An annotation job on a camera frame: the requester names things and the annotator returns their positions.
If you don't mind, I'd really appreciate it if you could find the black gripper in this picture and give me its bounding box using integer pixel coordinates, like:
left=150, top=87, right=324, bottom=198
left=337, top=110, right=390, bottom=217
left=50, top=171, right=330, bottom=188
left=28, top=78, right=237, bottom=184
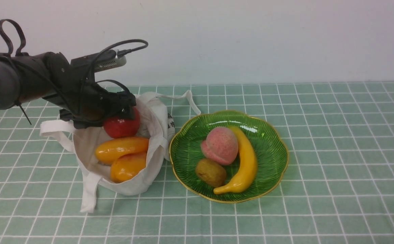
left=44, top=53, right=137, bottom=129

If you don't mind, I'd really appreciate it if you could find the red apple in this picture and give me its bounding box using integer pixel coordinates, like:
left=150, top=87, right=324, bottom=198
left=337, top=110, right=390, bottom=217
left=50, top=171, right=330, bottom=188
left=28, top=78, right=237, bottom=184
left=103, top=107, right=141, bottom=139

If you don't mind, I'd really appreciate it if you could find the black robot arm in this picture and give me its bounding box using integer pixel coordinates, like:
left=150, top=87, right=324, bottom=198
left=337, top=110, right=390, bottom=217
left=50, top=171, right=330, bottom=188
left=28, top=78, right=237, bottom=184
left=0, top=50, right=137, bottom=129

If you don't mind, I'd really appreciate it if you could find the white canvas tote bag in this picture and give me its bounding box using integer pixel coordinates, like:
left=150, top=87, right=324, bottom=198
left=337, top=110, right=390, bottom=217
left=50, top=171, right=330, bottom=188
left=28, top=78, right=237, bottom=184
left=40, top=90, right=201, bottom=213

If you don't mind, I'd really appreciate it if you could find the upper orange mango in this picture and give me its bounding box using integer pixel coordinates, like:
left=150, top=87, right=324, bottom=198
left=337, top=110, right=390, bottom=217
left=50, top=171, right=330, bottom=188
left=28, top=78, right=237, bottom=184
left=94, top=137, right=149, bottom=165

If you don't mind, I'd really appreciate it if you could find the orange mango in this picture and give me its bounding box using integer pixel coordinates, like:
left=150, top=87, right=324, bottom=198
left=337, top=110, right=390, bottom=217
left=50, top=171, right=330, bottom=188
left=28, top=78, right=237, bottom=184
left=94, top=137, right=149, bottom=165
left=110, top=152, right=147, bottom=183

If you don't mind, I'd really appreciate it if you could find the lower orange mango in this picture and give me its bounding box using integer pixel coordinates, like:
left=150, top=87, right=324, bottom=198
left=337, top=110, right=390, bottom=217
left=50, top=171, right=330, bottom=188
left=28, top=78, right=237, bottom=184
left=110, top=152, right=147, bottom=183

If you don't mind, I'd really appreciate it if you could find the pink peach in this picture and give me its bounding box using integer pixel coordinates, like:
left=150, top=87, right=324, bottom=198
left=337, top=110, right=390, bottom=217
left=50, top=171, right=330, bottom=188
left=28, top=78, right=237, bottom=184
left=200, top=126, right=238, bottom=166

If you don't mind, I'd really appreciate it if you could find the brown kiwi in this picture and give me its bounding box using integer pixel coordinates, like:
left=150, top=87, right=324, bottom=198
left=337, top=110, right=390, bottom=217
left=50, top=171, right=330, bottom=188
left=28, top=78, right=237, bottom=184
left=195, top=159, right=228, bottom=187

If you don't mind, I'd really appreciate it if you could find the green glass plate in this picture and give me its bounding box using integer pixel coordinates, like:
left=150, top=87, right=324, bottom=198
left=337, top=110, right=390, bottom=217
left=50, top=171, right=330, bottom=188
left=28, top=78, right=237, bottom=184
left=169, top=110, right=290, bottom=204

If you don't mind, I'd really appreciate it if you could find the yellow banana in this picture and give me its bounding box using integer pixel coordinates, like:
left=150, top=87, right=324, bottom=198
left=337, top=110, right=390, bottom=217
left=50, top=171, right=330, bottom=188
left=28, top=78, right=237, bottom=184
left=213, top=126, right=258, bottom=195

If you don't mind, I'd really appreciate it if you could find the green checkered tablecloth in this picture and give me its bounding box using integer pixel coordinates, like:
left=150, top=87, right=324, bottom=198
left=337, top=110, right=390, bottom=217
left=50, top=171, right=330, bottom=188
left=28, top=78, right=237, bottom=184
left=0, top=82, right=394, bottom=244

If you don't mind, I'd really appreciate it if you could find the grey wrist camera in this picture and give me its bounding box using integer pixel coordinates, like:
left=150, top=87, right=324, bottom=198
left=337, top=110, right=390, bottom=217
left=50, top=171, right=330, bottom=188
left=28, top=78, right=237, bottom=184
left=70, top=49, right=127, bottom=73

